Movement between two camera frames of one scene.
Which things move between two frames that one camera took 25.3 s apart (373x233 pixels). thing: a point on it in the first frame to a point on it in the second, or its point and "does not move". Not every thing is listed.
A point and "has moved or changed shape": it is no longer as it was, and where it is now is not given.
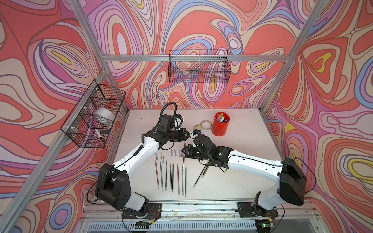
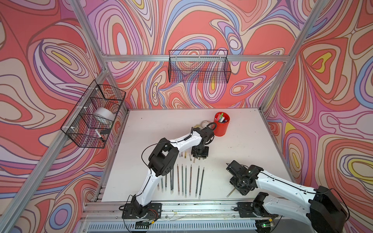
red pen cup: x=220 y=124 does not move
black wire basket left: x=90 y=121 does not move
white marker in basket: x=100 y=137 does not move
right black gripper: x=189 y=147 to x=243 y=191
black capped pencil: x=195 y=184 has moved or changed shape
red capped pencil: x=178 y=180 does not move
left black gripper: x=182 y=138 to x=196 y=155
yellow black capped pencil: x=205 y=172 to x=230 y=192
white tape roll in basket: x=104 y=114 does not move
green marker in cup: x=221 y=115 does not move
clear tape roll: x=206 y=125 does not move
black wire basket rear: x=199 y=66 does not move
